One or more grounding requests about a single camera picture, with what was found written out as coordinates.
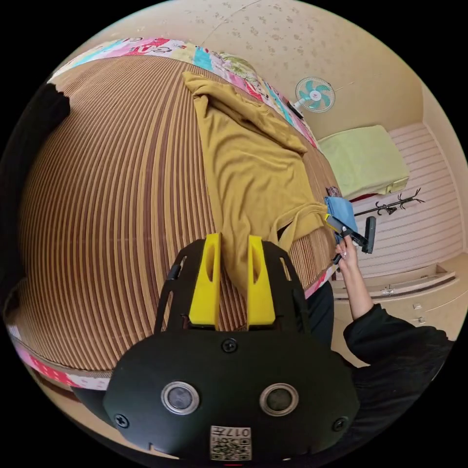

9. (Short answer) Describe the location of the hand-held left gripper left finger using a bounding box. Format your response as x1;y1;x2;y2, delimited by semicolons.
189;233;222;327

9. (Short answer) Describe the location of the person's right hand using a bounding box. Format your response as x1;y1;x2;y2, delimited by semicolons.
335;236;360;272

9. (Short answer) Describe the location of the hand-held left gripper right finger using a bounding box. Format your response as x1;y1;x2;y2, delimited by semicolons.
247;235;276;325

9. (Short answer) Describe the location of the white and teal fan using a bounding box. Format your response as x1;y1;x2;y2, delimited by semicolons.
287;76;336;119

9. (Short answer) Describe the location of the black coat stand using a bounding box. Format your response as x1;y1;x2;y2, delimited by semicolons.
353;188;426;218

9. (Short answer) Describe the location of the light green mattress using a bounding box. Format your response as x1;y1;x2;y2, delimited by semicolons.
317;125;410;201

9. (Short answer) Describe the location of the bed with striped woven mat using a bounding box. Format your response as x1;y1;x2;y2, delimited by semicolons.
4;36;344;390

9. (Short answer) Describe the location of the yellow long sleeve shirt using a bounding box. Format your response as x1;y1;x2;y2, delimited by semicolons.
181;71;328;299

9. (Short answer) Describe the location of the blue garment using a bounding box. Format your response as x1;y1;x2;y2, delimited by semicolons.
324;195;358;244

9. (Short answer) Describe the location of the floral pillow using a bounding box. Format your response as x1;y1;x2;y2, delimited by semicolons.
218;53;257;75

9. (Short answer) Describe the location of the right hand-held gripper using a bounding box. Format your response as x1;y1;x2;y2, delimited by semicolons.
324;214;367;265

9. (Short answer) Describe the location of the beige cupboard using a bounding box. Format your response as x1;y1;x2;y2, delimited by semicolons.
330;251;468;368

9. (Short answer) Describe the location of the person's body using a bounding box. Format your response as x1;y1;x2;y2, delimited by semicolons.
306;280;455;468

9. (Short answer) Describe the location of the person's right forearm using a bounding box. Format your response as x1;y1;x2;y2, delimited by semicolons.
340;262;375;322

